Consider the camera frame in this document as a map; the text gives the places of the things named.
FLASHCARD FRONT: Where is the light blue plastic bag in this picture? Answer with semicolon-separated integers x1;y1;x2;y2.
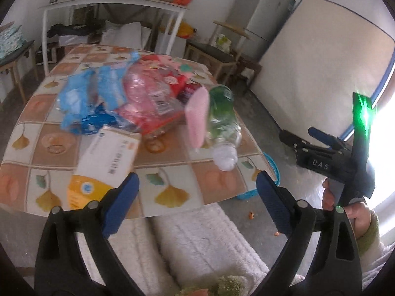
59;69;97;130
97;52;140;111

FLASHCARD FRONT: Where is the white fluffy rug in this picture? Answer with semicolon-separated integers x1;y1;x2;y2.
77;205;306;296

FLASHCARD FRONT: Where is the white and orange carton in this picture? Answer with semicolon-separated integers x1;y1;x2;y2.
66;125;143;211

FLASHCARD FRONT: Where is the dark blue plastic wrapper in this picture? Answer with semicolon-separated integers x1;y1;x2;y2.
69;103;124;136

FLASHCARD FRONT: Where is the white bag with green print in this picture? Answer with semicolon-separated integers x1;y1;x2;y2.
214;32;232;53

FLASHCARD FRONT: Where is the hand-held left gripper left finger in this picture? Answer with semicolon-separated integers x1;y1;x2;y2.
34;172;145;296

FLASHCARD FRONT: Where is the leaf-print checkered tablecloth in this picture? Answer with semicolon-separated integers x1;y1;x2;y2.
0;45;278;219

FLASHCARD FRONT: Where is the white long table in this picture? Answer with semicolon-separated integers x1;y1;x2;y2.
39;0;190;77

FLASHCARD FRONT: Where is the yellow plush toy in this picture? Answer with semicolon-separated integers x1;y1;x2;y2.
177;21;198;39

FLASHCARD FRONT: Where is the white mattress with blue trim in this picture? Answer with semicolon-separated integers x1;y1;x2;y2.
250;0;395;139

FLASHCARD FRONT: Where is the green fuzzy cloth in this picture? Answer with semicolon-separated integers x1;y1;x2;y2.
180;275;249;296

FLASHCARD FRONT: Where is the pink plastic bag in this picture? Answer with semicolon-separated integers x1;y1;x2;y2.
117;63;187;137

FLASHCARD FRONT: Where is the blue plastic basket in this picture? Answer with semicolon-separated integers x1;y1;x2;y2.
236;152;281;201

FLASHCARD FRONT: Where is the white carton box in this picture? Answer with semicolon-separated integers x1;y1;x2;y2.
156;32;189;59

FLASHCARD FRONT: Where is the wooden chair with patterned cushion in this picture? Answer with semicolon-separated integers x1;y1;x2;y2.
0;39;39;105

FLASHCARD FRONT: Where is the pink printed packet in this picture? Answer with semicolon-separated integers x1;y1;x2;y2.
139;54;213;96

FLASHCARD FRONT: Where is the grey refrigerator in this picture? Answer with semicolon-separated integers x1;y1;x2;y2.
230;0;296;62

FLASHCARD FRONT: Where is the person's right forearm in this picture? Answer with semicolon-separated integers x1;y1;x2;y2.
355;210;395;287

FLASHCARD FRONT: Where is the wooden chair with dark seat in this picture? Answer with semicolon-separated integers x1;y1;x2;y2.
185;20;250;81

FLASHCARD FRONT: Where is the dark wooden stool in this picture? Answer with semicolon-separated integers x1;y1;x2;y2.
235;52;263;94

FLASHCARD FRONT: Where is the clear bottle with green label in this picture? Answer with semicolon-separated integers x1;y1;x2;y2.
205;85;243;172

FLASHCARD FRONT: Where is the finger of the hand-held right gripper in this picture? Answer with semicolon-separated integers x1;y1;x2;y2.
279;129;309;153
309;126;348;150

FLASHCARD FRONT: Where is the white pillow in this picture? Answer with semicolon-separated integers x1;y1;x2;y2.
100;21;155;50

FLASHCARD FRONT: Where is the pink sponge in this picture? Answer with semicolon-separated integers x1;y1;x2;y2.
184;87;211;152

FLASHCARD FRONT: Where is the person's right hand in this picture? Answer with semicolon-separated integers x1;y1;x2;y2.
322;179;371;239

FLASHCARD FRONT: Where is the teal patterned cloth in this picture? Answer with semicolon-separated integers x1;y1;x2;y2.
0;25;27;59

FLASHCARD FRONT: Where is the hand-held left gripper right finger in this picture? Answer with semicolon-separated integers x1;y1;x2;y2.
256;171;363;296

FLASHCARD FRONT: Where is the black clothing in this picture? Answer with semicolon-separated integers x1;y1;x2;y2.
48;23;104;37

